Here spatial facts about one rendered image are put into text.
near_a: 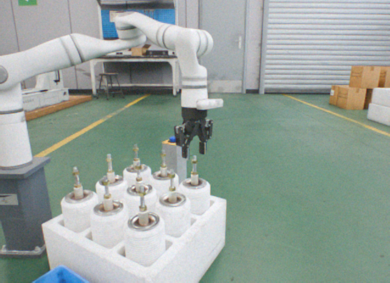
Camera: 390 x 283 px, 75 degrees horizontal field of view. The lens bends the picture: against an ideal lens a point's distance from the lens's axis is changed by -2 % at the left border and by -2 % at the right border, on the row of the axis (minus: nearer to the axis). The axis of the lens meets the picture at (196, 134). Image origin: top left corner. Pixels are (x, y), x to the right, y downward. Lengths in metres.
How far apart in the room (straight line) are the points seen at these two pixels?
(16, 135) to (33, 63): 0.22
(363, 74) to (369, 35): 2.44
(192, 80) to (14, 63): 0.50
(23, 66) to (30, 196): 0.39
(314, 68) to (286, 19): 1.15
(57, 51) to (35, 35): 5.82
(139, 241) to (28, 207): 0.47
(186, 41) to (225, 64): 5.01
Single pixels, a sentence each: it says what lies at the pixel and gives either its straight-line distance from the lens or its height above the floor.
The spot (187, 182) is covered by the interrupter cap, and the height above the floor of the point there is 0.25.
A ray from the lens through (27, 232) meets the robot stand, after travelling 1.03.
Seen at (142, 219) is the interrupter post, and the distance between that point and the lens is 0.64.
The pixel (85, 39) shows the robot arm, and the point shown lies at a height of 0.68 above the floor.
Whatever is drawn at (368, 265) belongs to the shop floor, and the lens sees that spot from 1.05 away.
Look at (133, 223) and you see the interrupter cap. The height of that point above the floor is 0.25.
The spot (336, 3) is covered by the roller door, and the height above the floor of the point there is 1.79.
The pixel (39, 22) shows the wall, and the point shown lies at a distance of 6.68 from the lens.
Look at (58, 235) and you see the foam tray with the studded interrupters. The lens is 0.81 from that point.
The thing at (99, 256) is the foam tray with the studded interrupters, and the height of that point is 0.18.
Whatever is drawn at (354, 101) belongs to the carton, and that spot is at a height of 0.12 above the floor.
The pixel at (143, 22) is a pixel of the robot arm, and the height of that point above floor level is 0.73.
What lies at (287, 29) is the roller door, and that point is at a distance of 5.92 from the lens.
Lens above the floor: 0.61
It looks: 15 degrees down
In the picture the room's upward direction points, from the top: straight up
